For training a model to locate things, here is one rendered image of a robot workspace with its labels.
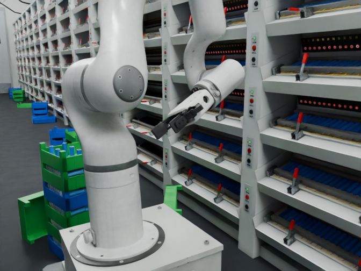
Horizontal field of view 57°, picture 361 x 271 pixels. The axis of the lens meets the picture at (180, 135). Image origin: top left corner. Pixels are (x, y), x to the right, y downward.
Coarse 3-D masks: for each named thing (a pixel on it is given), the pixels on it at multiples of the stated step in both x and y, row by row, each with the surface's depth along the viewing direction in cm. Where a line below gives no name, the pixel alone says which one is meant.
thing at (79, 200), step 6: (42, 180) 139; (48, 192) 137; (54, 192) 132; (66, 192) 126; (84, 192) 132; (48, 198) 138; (54, 198) 133; (60, 198) 129; (66, 198) 127; (72, 198) 128; (78, 198) 130; (84, 198) 132; (54, 204) 134; (60, 204) 130; (66, 204) 127; (72, 204) 129; (78, 204) 131; (84, 204) 133; (66, 210) 127
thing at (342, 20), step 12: (288, 0) 122; (312, 0) 121; (264, 12) 117; (276, 12) 119; (336, 12) 98; (348, 12) 93; (360, 12) 89; (276, 24) 115; (288, 24) 110; (300, 24) 107; (312, 24) 103; (324, 24) 100; (336, 24) 96; (348, 24) 94; (360, 24) 91
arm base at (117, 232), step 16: (96, 176) 70; (112, 176) 70; (128, 176) 72; (96, 192) 71; (112, 192) 70; (128, 192) 72; (96, 208) 72; (112, 208) 71; (128, 208) 72; (96, 224) 72; (112, 224) 71; (128, 224) 73; (144, 224) 84; (80, 240) 77; (96, 240) 74; (112, 240) 72; (128, 240) 73; (144, 240) 76; (96, 256) 70; (112, 256) 70; (128, 256) 70
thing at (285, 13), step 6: (348, 0) 97; (354, 0) 95; (360, 0) 93; (312, 6) 107; (318, 6) 105; (324, 6) 103; (330, 6) 102; (336, 6) 100; (342, 6) 97; (348, 6) 96; (354, 6) 94; (282, 12) 117; (288, 12) 115; (294, 12) 113
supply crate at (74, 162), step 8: (40, 144) 135; (72, 144) 146; (80, 144) 149; (40, 152) 136; (48, 152) 131; (64, 152) 123; (48, 160) 132; (56, 160) 126; (64, 160) 124; (72, 160) 126; (80, 160) 128; (56, 168) 127; (64, 168) 124; (72, 168) 126
